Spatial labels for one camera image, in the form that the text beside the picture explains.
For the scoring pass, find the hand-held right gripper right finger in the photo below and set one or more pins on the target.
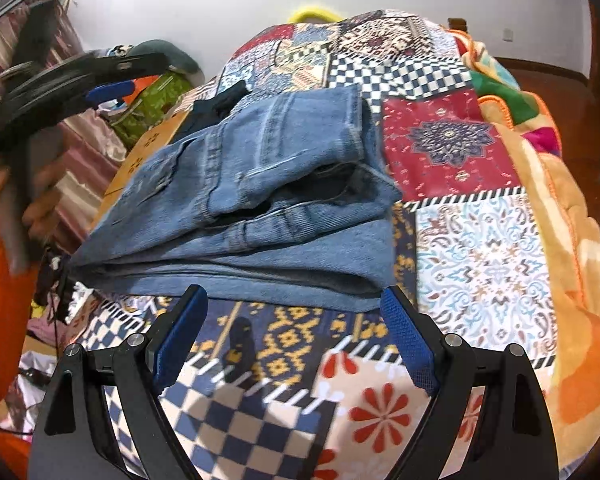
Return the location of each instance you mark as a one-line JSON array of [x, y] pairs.
[[410, 340]]

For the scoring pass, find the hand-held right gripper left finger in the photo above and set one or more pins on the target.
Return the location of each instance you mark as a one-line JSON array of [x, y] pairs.
[[177, 340]]

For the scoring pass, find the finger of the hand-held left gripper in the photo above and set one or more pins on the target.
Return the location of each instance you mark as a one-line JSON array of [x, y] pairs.
[[135, 65], [110, 91]]

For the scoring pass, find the blue denim pants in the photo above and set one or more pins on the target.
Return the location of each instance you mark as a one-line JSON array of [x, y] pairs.
[[260, 185]]

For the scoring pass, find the person's left forearm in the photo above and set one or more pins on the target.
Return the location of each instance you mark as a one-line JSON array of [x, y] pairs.
[[0, 320]]

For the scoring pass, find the person's left hand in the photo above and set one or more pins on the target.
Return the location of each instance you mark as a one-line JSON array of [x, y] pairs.
[[45, 205]]

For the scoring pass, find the green fabric basket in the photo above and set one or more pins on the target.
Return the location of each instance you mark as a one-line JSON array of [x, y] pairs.
[[155, 95]]

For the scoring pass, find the grey plush pillow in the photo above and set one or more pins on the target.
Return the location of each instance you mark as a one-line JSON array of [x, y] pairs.
[[175, 55]]

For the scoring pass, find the wooden lap desk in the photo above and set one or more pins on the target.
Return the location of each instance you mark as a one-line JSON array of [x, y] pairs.
[[152, 142]]

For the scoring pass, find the pink striped curtain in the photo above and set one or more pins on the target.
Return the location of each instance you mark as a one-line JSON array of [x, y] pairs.
[[87, 160]]

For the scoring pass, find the black folded garment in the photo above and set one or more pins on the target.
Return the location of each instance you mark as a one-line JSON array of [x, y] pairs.
[[215, 105]]

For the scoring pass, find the patchwork printed blanket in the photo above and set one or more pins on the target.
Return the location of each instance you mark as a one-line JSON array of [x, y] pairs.
[[480, 270]]

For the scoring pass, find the orange fleece blanket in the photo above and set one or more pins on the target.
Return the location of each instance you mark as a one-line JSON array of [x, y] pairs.
[[575, 270]]

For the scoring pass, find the yellow foam tube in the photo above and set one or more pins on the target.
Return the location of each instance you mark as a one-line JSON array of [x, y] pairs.
[[312, 12]]

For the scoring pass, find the wooden bed post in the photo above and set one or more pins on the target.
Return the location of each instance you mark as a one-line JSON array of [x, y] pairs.
[[457, 23]]

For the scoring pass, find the white wall socket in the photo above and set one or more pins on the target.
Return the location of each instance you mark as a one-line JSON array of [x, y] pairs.
[[507, 34]]

